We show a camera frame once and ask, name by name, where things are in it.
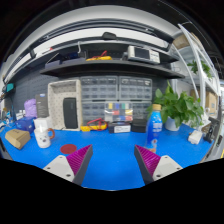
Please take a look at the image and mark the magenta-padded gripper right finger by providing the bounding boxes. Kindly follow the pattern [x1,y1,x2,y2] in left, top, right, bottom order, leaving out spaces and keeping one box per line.
[134,144,183,186]

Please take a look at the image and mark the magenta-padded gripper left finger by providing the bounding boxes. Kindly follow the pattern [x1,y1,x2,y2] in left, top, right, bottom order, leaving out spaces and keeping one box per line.
[43,144,94,186]

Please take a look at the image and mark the blue drink bottle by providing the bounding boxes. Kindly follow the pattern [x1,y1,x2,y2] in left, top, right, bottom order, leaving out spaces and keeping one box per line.
[145,103,164,154]

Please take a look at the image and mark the flat round red coaster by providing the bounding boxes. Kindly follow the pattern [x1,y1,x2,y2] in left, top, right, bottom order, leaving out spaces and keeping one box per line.
[59,143,78,155]

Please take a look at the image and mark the white adapter block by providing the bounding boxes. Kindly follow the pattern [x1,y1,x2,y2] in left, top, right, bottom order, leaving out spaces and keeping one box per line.
[187,129,204,145]

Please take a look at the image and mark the small white box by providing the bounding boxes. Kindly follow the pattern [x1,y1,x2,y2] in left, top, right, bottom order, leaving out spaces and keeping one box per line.
[33,116,53,132]

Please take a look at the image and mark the plain black box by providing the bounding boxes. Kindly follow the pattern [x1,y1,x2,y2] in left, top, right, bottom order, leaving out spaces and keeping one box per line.
[130,118,149,134]

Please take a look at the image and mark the brown cardboard box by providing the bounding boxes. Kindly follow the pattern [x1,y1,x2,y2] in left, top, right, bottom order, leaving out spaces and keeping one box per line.
[4,128,32,150]

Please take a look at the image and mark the blue carton box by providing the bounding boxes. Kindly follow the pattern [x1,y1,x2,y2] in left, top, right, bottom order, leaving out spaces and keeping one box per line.
[14,116,36,134]

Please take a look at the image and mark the black stand device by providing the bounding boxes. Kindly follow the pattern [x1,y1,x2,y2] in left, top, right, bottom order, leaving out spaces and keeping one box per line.
[203,116,221,144]

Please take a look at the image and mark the green potted plant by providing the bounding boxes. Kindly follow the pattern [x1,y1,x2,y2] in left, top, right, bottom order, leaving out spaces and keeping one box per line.
[146,79,205,132]

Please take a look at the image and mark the black box, white label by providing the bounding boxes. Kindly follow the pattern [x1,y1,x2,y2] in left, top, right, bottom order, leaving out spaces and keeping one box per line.
[108,121,132,134]

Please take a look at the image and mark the beige perforated tray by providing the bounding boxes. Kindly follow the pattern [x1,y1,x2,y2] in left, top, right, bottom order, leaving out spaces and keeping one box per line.
[47,78,83,132]

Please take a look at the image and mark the dark grey flat box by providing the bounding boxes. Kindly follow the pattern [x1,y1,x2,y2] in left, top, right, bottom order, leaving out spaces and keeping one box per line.
[35,93,50,119]

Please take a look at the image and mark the purple plastic bag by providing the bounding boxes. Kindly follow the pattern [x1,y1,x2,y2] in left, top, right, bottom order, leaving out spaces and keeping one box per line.
[23,98,38,119]

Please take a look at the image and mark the clear organiser box, coloured parts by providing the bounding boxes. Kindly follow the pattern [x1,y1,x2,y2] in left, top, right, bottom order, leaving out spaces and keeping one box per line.
[104,101,134,123]

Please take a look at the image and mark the teal bin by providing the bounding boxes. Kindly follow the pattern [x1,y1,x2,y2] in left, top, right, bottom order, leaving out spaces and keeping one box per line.
[4,82,15,93]

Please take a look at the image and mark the white shelf unit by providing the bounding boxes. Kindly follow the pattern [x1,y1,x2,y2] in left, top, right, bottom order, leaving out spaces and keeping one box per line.
[171,23,223,128]

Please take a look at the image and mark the black open case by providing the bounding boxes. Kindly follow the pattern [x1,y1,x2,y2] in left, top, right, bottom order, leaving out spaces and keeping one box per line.
[44,51,64,69]

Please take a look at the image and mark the grey oscilloscope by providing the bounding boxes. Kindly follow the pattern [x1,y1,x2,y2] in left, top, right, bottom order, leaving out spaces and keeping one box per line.
[126,45,161,65]

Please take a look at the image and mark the yellow meter with red leads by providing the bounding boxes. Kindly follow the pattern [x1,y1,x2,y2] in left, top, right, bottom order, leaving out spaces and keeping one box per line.
[85,50,113,62]

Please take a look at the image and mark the black pouch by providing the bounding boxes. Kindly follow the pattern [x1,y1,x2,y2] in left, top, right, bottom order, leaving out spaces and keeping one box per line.
[101,31,118,41]

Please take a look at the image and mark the white mug, brown handle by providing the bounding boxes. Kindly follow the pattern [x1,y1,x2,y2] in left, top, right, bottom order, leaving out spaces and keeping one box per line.
[33,127,56,149]

